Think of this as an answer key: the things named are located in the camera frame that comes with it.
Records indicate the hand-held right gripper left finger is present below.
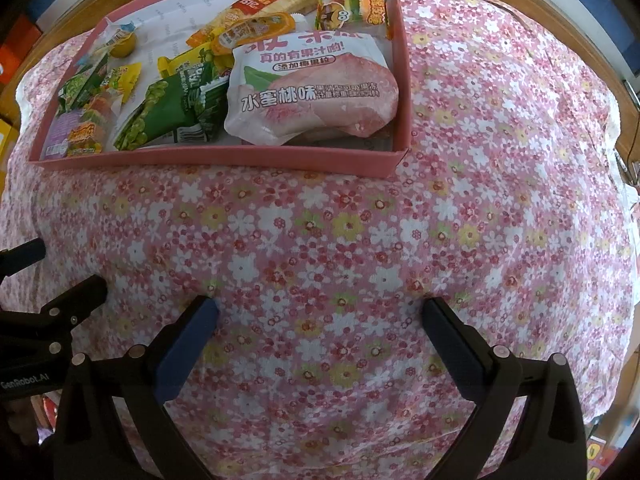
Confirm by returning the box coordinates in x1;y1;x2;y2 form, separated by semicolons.
52;295;221;480

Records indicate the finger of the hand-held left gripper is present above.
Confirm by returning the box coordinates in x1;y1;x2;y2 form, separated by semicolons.
0;275;108;356
0;237;47;278

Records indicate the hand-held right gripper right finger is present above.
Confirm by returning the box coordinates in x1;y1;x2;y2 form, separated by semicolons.
422;297;586;480

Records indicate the purple snack packet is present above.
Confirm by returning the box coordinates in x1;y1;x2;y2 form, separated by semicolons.
42;110;83;158

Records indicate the cartoon print candy packet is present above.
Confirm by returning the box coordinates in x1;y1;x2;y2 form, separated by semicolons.
65;92;118;156
315;0;396;38

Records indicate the pink cardboard box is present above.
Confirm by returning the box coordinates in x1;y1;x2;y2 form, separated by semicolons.
27;0;413;178

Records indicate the yellow jelly cup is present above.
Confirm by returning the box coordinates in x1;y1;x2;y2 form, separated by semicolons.
107;30;138;58

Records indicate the blue edged clear candy packet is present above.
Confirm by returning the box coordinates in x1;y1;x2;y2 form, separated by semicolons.
92;19;138;53

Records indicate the yellow green snack packet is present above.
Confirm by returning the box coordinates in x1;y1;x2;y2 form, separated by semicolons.
157;45;236;73

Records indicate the clear red-white snack packet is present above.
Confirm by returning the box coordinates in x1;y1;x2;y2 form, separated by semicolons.
224;30;401;146

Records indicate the pink floral blanket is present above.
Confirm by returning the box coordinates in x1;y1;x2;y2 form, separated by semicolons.
0;0;640;480

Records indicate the red storage box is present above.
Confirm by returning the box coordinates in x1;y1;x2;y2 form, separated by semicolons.
0;22;43;91

